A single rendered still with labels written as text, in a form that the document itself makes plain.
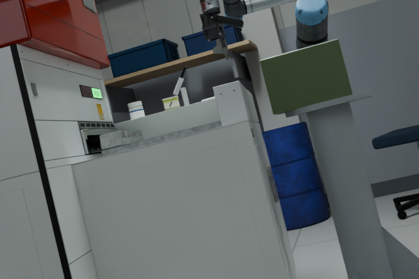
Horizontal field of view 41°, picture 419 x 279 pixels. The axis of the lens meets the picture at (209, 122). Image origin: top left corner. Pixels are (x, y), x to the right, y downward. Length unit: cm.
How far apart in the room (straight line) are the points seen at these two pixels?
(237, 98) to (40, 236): 78
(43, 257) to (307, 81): 105
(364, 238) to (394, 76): 301
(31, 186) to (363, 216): 112
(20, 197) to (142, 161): 40
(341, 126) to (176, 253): 72
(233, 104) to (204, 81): 316
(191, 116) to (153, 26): 285
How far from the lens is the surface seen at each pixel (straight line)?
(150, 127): 252
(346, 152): 203
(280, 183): 426
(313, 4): 210
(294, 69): 200
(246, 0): 245
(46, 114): 190
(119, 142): 217
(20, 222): 185
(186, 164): 187
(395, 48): 496
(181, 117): 250
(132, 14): 536
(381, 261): 210
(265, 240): 188
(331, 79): 200
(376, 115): 492
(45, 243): 183
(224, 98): 192
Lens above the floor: 77
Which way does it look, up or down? 2 degrees up
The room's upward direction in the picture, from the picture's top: 14 degrees counter-clockwise
